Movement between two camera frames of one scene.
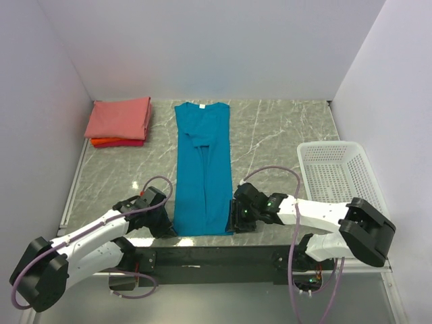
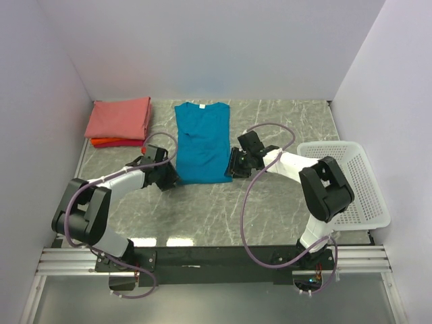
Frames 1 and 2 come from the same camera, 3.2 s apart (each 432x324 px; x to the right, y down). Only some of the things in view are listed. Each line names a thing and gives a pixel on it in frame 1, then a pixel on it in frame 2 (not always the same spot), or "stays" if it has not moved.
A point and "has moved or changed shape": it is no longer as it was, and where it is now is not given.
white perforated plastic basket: [339, 172] stays
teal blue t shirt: [204, 172] has moved or changed shape
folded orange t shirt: [99, 140] stays
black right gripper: [237, 221] to [236, 152]
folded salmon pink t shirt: [127, 119] stays
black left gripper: [165, 229] to [172, 177]
